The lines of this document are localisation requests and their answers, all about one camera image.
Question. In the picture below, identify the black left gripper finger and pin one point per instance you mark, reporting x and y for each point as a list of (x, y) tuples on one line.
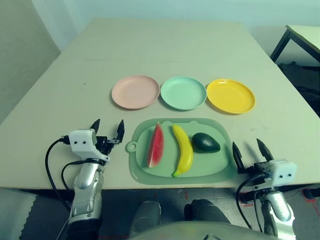
[(120, 131), (97, 126)]

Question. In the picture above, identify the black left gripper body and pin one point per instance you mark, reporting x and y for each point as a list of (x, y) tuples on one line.
[(103, 143)]

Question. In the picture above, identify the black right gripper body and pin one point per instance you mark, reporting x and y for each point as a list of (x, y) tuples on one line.
[(260, 168)]

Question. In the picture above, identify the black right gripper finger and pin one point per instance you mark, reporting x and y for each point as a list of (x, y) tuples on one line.
[(265, 150), (238, 156)]

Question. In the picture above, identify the dark green avocado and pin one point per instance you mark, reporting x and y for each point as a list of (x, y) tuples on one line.
[(205, 143)]

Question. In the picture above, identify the red watermelon slice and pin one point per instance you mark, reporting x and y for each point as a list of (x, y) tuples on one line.
[(156, 147)]

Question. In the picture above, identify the yellow banana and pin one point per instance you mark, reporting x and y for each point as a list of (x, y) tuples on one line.
[(186, 152)]

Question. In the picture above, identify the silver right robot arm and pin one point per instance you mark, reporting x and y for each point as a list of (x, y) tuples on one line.
[(280, 205)]

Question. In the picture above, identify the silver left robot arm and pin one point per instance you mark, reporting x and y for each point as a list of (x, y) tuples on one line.
[(85, 187)]

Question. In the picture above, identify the green silicone tray mat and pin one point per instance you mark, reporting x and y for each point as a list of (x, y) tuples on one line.
[(210, 160)]

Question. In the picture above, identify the pink round plate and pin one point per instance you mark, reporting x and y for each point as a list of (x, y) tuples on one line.
[(135, 92)]

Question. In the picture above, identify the yellow round plate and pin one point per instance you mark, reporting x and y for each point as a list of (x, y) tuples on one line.
[(230, 96)]

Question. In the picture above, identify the grey right robot foot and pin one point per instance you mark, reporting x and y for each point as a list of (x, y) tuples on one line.
[(207, 211)]

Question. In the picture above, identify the grey robot foot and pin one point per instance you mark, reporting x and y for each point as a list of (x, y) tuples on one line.
[(207, 211), (146, 215)]

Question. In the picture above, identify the mint green round plate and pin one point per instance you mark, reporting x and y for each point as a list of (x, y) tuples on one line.
[(183, 93)]

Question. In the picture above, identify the grey left robot foot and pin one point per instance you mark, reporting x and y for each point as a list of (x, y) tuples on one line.
[(146, 215)]

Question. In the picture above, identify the grey robot torso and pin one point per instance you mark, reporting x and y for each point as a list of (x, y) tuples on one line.
[(200, 232)]

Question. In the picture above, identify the white plastic sheet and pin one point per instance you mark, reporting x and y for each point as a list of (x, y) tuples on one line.
[(15, 215)]

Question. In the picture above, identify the beige side table black legs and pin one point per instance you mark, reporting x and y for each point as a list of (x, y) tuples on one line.
[(305, 37)]

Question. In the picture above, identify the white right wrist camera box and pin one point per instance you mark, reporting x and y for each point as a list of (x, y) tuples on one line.
[(282, 170)]

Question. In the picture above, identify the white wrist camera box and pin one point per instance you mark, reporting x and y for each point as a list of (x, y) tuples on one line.
[(282, 170), (80, 142)]

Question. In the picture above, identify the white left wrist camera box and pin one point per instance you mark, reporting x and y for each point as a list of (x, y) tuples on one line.
[(80, 142)]

